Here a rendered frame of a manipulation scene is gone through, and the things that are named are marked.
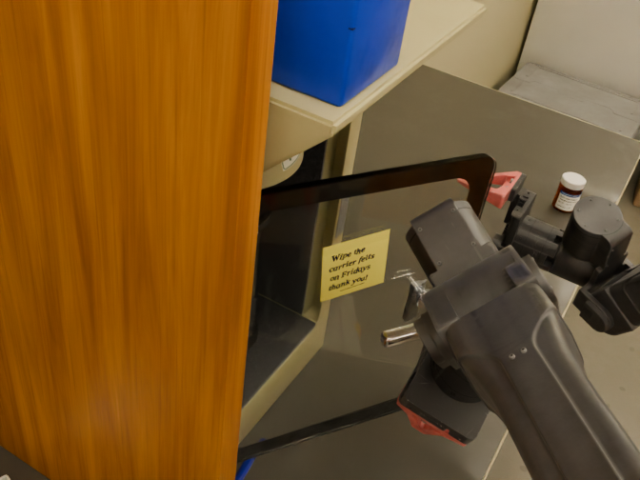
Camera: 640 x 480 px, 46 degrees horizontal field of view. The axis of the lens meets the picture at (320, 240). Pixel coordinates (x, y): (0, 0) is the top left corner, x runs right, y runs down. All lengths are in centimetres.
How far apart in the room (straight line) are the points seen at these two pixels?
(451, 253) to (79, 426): 48
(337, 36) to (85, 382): 44
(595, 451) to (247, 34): 29
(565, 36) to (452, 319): 339
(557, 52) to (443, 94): 195
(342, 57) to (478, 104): 139
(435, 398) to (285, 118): 25
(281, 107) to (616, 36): 325
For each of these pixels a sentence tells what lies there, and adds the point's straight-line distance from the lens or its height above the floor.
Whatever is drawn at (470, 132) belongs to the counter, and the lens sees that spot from 178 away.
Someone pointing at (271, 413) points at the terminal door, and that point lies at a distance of 90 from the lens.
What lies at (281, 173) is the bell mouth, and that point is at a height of 133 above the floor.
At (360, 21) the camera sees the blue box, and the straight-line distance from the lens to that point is 54.
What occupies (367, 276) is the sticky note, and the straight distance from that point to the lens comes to 80.
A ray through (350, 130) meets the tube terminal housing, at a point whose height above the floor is 133.
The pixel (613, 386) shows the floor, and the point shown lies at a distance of 268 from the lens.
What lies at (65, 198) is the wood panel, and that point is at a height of 140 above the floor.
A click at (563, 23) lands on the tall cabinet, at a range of 379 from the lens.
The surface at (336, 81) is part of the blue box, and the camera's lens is 55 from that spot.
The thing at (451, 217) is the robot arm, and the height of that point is 146.
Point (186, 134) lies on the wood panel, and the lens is 51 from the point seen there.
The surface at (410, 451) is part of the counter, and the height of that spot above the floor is 94.
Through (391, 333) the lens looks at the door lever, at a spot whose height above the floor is 121.
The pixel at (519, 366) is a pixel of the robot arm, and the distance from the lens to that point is 40.
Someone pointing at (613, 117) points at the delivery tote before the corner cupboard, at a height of 33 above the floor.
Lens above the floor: 177
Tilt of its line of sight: 38 degrees down
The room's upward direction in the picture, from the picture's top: 9 degrees clockwise
